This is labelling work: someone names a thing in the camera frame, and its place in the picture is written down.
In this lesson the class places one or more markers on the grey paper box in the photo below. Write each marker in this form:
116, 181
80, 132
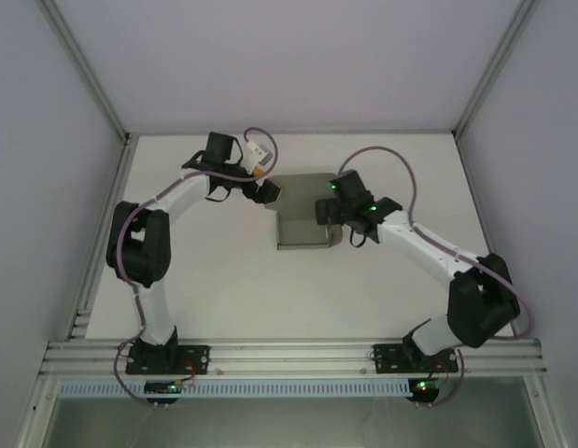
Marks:
300, 228

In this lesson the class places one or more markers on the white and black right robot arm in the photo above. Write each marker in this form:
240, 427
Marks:
480, 308

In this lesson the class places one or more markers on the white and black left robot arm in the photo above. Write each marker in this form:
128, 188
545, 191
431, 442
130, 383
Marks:
158, 317

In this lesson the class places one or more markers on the grey metal panel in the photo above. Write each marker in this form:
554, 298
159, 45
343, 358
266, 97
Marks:
288, 422

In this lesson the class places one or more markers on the aluminium left table rail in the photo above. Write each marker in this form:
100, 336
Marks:
113, 196

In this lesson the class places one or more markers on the aluminium table rail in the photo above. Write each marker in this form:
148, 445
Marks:
484, 224
113, 196

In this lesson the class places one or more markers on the aluminium right table rail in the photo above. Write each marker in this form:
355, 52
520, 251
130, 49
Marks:
484, 224

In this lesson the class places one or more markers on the aluminium mounting rail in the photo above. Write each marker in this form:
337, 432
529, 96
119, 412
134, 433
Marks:
288, 357

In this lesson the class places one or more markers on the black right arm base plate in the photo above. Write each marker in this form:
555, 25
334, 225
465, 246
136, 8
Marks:
386, 357

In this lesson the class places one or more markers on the aluminium left frame post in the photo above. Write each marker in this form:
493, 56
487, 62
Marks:
83, 70

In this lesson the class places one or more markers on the aluminium frame post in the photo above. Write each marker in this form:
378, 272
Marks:
83, 70
496, 70

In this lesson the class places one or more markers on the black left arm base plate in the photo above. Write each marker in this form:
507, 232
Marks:
195, 357

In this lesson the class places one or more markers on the aluminium right frame post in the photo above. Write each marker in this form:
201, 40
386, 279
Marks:
496, 70

